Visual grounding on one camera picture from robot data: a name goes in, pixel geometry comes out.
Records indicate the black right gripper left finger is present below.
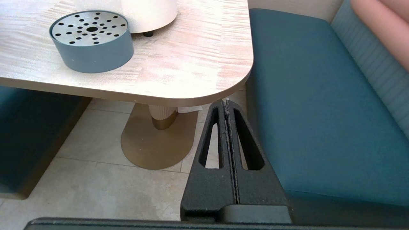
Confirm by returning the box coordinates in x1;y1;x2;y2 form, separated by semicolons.
181;100;236;221

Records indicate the blue bench holding snack bag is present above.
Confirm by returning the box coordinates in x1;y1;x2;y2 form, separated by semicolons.
0;85;91;200

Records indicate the white paper scrap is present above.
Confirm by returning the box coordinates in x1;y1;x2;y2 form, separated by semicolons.
177;105;204;114

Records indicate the clear water dispenser white base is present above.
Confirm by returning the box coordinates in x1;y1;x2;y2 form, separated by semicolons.
75;0;178;38

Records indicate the empty blue upholstered bench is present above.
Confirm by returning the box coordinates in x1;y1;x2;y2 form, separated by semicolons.
244;0;409;228

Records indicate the brass table pedestal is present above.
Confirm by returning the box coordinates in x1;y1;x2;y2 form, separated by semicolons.
121;103;199;170

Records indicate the large blue perforated drip tray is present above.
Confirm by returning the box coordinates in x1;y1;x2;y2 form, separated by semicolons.
49;10;135;73

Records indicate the pink bolster on empty bench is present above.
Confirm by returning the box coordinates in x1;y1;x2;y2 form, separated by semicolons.
351;0;409;71

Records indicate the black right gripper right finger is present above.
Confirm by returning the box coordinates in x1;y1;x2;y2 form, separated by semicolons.
228;100;290;206

